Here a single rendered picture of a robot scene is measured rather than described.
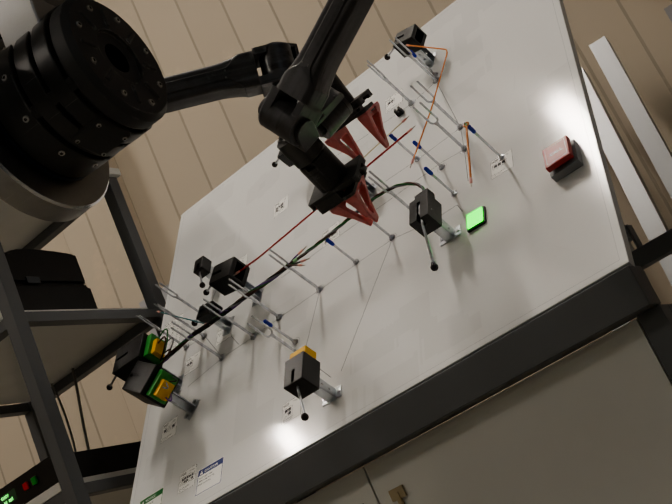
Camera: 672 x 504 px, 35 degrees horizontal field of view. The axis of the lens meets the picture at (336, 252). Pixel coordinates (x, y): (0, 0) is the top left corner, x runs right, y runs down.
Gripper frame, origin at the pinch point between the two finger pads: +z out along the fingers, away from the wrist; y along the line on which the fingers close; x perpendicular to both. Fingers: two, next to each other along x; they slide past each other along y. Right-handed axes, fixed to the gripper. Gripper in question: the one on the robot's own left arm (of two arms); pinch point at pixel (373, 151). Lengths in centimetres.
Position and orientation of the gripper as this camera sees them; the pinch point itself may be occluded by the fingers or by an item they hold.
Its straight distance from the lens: 186.5
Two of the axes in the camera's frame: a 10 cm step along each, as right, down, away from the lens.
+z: 6.0, 7.8, 1.5
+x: -3.3, 4.1, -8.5
